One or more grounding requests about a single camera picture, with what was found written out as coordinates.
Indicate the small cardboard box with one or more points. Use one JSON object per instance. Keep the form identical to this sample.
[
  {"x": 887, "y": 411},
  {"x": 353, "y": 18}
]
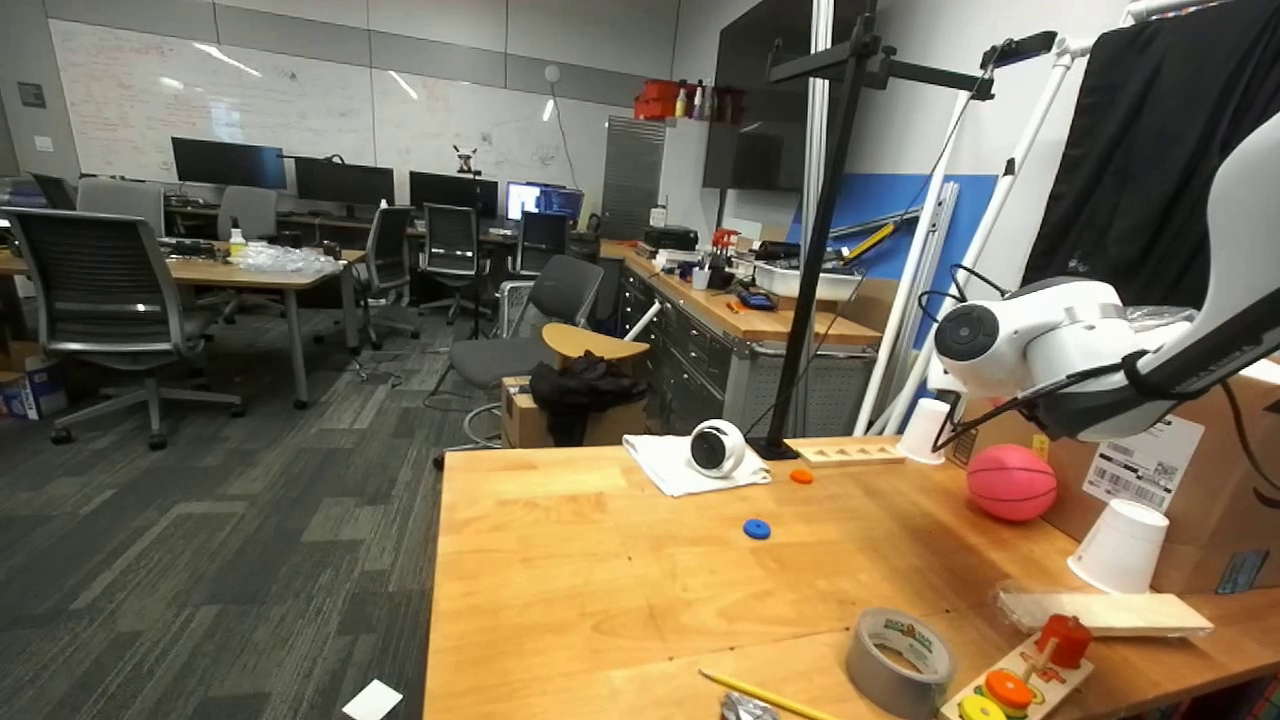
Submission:
[{"x": 519, "y": 418}]

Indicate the pink mini basketball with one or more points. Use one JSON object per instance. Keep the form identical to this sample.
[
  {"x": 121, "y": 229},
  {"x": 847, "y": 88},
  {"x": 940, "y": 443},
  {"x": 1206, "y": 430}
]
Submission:
[{"x": 1008, "y": 480}]

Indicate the long wooden workbench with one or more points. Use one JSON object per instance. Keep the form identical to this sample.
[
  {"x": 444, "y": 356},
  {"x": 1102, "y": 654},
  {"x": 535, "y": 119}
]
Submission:
[{"x": 720, "y": 320}]

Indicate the black computer monitor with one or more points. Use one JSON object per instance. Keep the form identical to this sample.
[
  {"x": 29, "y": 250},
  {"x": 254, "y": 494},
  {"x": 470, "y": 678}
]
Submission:
[
  {"x": 341, "y": 180},
  {"x": 448, "y": 190},
  {"x": 226, "y": 160}
]

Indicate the large cardboard shipping box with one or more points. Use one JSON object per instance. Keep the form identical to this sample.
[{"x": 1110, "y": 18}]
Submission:
[{"x": 1225, "y": 494}]

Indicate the black camera stand pole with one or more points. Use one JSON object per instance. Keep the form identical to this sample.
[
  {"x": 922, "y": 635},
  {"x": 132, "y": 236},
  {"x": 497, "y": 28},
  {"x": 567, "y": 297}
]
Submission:
[{"x": 812, "y": 225}]

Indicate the black curtain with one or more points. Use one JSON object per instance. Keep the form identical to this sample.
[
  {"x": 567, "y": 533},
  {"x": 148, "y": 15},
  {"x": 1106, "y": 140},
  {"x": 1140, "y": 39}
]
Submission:
[{"x": 1146, "y": 145}]

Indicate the wooden strip with holes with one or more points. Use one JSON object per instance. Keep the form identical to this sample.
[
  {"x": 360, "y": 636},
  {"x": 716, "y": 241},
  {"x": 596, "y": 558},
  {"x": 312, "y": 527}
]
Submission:
[{"x": 840, "y": 450}]

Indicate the small orange disc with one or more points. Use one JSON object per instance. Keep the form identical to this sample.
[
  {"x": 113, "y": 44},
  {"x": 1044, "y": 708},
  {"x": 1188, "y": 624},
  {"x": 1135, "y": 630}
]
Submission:
[{"x": 802, "y": 474}]

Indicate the red cylinder stacking block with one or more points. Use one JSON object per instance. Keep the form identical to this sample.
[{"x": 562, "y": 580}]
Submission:
[{"x": 1063, "y": 640}]

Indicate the orange stacking disc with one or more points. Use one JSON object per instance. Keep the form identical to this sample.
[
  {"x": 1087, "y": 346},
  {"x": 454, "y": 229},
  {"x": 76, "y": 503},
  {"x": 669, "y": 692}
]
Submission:
[{"x": 1005, "y": 688}]

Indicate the red storage box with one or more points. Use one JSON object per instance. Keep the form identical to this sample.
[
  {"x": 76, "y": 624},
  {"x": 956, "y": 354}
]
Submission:
[{"x": 653, "y": 100}]

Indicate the dark padded office chair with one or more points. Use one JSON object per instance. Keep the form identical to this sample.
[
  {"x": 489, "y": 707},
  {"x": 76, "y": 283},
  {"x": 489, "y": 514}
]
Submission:
[{"x": 554, "y": 302}]

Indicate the grey mesh office chair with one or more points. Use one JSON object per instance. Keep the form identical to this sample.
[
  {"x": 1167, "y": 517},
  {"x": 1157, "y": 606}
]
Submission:
[{"x": 103, "y": 287}]

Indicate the grey duct tape roll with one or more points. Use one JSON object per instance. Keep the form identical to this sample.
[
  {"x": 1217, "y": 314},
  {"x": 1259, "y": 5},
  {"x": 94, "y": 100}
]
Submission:
[{"x": 901, "y": 663}]

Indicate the long white foam tray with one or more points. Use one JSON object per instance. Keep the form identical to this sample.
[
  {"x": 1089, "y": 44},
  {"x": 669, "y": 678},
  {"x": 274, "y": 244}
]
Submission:
[{"x": 1106, "y": 613}]

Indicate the white tripod stand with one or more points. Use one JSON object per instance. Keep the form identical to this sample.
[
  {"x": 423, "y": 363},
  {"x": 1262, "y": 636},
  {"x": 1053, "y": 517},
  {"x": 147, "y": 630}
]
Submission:
[{"x": 932, "y": 241}]

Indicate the small blue disc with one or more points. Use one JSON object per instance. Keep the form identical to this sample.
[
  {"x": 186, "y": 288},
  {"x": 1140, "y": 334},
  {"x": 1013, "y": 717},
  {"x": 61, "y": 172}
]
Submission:
[{"x": 757, "y": 529}]

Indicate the white paper scrap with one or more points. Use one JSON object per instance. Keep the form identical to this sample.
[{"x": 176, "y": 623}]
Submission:
[{"x": 369, "y": 702}]

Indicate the black office chair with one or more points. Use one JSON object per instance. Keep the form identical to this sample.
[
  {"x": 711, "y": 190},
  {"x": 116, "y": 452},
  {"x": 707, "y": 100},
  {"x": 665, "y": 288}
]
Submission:
[
  {"x": 448, "y": 244},
  {"x": 385, "y": 263}
]

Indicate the blue wall board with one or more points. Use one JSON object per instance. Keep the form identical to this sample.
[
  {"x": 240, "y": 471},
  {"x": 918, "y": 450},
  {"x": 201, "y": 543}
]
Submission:
[{"x": 883, "y": 202}]

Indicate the wooden office desk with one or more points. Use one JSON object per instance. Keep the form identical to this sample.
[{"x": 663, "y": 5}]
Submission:
[{"x": 254, "y": 274}]

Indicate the yellow-green stacking disc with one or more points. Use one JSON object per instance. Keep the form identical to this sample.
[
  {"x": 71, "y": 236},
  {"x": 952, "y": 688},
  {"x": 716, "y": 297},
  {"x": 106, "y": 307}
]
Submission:
[{"x": 977, "y": 708}]

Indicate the white paper cup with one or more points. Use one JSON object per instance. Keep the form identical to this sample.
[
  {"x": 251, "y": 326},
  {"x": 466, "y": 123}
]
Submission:
[
  {"x": 1121, "y": 547},
  {"x": 922, "y": 435}
]

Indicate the wooden peg stacking board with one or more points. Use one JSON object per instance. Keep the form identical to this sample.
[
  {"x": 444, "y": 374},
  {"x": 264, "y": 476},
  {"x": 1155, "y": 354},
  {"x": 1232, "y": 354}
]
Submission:
[{"x": 1053, "y": 683}]

